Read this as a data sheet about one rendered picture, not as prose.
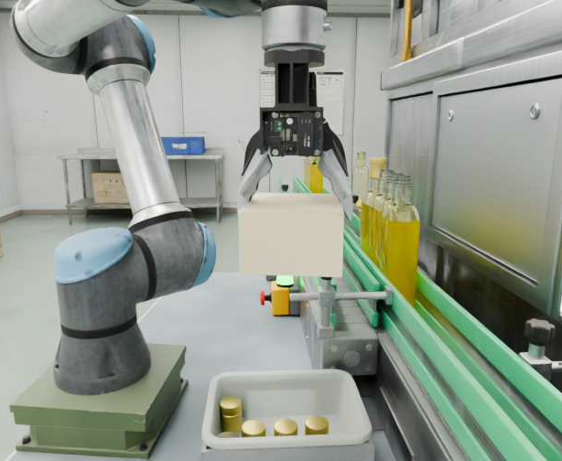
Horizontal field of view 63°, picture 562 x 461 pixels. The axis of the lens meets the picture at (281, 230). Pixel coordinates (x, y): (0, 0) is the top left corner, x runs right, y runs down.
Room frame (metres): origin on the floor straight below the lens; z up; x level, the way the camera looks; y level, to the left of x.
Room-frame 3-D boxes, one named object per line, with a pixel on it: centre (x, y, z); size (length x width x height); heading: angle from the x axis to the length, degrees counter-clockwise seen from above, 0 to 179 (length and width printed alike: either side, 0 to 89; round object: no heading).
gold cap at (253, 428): (0.57, 0.04, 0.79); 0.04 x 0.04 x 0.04
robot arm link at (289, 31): (0.57, -0.02, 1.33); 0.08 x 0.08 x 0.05
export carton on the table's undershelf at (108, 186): (6.16, 2.14, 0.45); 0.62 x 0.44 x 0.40; 88
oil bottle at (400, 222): (0.82, -0.22, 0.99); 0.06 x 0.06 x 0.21; 4
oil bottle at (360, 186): (1.62, -0.28, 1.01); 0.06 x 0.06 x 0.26; 77
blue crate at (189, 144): (6.18, 1.32, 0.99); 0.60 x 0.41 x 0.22; 96
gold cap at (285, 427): (0.58, -0.01, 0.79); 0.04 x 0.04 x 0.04
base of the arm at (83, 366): (0.70, 0.30, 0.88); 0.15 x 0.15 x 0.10
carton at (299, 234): (0.59, -0.02, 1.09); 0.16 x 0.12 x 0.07; 175
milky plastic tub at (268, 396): (0.59, -0.01, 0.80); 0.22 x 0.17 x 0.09; 93
